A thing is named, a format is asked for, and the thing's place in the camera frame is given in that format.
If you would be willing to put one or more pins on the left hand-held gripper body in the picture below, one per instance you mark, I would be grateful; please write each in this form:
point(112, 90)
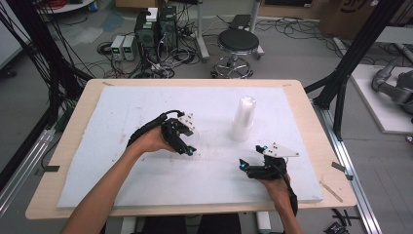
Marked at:
point(172, 131)

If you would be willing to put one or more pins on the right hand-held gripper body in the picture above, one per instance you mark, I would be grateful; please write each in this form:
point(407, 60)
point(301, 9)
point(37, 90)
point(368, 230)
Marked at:
point(272, 165)

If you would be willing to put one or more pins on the stack of white plastic cups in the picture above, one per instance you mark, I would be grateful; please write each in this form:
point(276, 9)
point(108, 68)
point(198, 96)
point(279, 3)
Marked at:
point(243, 120)

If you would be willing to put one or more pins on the person's left hand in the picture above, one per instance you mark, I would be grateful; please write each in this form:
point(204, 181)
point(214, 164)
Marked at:
point(152, 141)

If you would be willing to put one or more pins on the person's right hand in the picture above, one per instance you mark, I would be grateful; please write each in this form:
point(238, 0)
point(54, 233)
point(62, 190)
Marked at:
point(279, 191)

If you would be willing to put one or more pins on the white foam mat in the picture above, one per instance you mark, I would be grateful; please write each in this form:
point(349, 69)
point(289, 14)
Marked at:
point(130, 178)

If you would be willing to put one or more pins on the grey tape strip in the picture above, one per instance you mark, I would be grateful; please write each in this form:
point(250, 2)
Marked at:
point(339, 167)

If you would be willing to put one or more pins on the grey bench power supply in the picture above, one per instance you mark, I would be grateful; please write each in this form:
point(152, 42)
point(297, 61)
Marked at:
point(117, 47)
point(130, 47)

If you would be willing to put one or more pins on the black computer tower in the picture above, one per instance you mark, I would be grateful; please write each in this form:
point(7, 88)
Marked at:
point(168, 26)
point(146, 39)

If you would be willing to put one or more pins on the white metal table leg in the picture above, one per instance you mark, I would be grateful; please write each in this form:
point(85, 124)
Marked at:
point(255, 19)
point(202, 35)

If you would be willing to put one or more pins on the black round stool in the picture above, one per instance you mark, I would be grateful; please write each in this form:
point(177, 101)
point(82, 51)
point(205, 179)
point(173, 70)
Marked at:
point(238, 40)

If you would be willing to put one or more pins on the light wooden table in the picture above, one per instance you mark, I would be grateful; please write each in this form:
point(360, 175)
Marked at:
point(65, 182)

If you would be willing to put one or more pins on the small white box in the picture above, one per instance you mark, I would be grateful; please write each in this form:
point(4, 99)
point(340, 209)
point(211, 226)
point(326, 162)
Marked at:
point(152, 14)

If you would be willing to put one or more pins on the white floor board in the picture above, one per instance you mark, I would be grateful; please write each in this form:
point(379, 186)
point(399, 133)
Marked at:
point(386, 113)

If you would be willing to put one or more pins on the black tape strip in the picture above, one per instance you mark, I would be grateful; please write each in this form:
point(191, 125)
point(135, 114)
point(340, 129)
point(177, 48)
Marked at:
point(52, 168)

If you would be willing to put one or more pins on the printed cardboard box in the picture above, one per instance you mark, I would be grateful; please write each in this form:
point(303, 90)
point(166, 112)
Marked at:
point(350, 16)

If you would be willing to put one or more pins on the aluminium floor rail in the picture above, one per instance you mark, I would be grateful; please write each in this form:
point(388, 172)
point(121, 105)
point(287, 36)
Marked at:
point(22, 172)
point(350, 169)

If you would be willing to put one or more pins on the black metal frame stand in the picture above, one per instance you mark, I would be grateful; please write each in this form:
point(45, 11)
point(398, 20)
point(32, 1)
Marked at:
point(354, 48)
point(39, 42)

